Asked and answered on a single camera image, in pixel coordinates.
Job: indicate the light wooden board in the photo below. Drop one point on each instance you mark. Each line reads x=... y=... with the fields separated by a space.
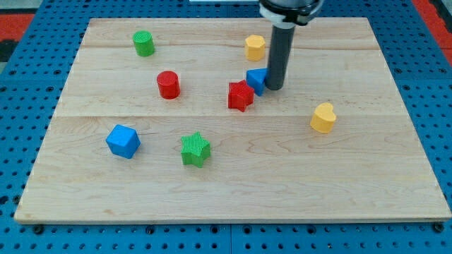
x=266 y=165

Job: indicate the blue cube block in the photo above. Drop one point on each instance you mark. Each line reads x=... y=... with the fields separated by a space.
x=123 y=141

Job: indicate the yellow hexagon block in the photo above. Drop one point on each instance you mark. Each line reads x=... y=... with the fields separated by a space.
x=255 y=47

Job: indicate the green star block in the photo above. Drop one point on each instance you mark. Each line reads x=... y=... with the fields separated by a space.
x=195 y=149

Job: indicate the red cylinder block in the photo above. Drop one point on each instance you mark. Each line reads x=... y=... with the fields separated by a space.
x=168 y=84

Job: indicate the red star block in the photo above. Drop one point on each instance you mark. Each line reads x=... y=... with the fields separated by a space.
x=240 y=95

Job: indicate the yellow heart block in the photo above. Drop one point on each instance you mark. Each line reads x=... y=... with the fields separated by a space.
x=323 y=118

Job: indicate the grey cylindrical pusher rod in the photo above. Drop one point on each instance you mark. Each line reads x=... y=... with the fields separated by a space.
x=279 y=52

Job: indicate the green cylinder block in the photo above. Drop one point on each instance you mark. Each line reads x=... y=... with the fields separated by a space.
x=143 y=43

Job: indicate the blue triangle block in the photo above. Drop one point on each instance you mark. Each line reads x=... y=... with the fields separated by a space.
x=255 y=78

